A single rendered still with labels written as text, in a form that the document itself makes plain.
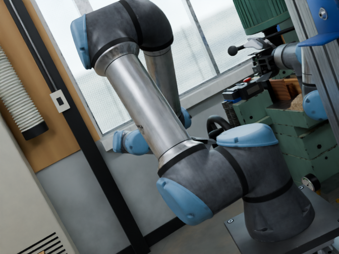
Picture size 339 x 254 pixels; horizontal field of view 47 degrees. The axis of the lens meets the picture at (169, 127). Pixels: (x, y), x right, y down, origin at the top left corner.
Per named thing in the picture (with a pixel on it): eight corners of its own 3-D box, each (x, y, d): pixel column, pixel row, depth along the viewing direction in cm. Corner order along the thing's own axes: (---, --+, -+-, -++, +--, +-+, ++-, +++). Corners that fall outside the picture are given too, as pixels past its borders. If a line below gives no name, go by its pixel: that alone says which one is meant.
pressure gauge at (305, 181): (306, 195, 133) (298, 175, 131) (315, 190, 133) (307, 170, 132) (318, 200, 127) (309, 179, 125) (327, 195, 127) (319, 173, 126)
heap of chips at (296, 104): (286, 109, 132) (282, 99, 132) (319, 91, 135) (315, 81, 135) (302, 110, 124) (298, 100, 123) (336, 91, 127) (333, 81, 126)
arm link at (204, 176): (256, 188, 74) (117, -13, 90) (190, 229, 70) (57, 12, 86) (240, 201, 85) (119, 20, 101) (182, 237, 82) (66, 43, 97)
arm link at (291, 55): (311, 75, 100) (300, 45, 98) (286, 76, 111) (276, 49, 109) (335, 63, 102) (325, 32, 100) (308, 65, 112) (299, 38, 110)
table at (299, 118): (211, 125, 180) (206, 113, 179) (265, 96, 186) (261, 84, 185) (284, 142, 122) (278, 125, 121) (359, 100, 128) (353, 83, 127)
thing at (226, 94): (225, 102, 154) (219, 89, 153) (247, 90, 157) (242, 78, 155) (239, 104, 142) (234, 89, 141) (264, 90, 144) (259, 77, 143)
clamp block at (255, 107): (229, 123, 157) (221, 103, 155) (257, 109, 160) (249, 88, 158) (246, 127, 143) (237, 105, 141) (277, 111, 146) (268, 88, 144)
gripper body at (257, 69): (245, 54, 124) (265, 51, 113) (268, 44, 126) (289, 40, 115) (253, 76, 126) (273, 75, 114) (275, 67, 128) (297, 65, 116)
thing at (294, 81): (269, 93, 162) (265, 81, 161) (272, 91, 162) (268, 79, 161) (304, 94, 140) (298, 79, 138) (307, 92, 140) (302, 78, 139)
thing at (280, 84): (261, 99, 160) (253, 81, 159) (263, 97, 161) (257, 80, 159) (288, 100, 142) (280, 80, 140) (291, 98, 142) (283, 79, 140)
